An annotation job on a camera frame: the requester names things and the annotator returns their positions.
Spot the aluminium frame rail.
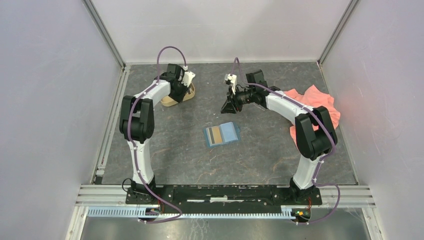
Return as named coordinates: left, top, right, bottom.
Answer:
left=76, top=184, right=376, bottom=208

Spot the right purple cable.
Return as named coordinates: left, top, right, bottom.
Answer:
left=230, top=57, right=341, bottom=225

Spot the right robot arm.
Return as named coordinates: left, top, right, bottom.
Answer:
left=221, top=70, right=338, bottom=204

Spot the blue card holder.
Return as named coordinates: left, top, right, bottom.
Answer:
left=203, top=121, right=241, bottom=148

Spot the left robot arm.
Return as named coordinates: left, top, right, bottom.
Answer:
left=119, top=63, right=196, bottom=204

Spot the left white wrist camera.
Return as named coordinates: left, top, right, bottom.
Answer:
left=181, top=65, right=196, bottom=87

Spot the blue slotted cable duct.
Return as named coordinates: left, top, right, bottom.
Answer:
left=86, top=206, right=294, bottom=220

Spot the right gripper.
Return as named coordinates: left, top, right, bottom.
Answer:
left=220, top=85, right=256, bottom=115

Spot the purple cable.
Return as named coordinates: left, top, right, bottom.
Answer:
left=230, top=57, right=341, bottom=225
left=127, top=45, right=189, bottom=225

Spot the beige card tray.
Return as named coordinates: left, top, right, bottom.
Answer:
left=160, top=83, right=196, bottom=107

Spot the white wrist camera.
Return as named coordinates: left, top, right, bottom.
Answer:
left=181, top=65, right=196, bottom=87
left=224, top=73, right=237, bottom=95

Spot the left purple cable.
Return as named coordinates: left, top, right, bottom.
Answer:
left=127, top=45, right=189, bottom=225

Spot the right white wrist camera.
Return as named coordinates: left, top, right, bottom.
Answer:
left=224, top=73, right=237, bottom=95

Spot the gold card with stripe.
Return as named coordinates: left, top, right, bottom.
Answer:
left=205, top=126, right=224, bottom=147

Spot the pink cloth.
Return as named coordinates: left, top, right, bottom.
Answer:
left=284, top=85, right=341, bottom=130

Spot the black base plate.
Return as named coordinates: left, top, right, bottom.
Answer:
left=125, top=184, right=323, bottom=215

